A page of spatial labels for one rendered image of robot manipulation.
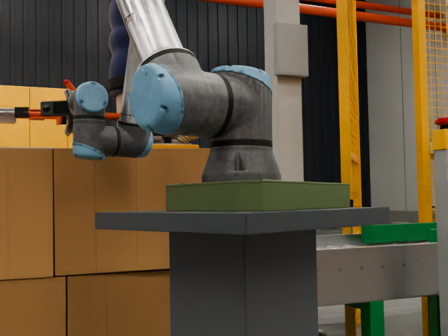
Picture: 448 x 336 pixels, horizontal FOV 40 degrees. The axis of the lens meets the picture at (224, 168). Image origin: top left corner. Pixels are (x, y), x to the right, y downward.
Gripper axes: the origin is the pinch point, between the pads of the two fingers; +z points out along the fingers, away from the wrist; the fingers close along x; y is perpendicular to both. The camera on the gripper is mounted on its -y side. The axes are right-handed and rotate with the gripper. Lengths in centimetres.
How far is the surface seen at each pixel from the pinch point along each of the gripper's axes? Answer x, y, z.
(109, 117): -0.5, 15.9, 3.7
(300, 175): -17, 148, 99
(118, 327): -70, 15, -12
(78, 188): -25.5, 2.1, -11.9
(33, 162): -17.3, -11.6, -11.7
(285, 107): 22, 140, 99
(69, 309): -63, -1, -11
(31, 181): -23.2, -12.2, -11.7
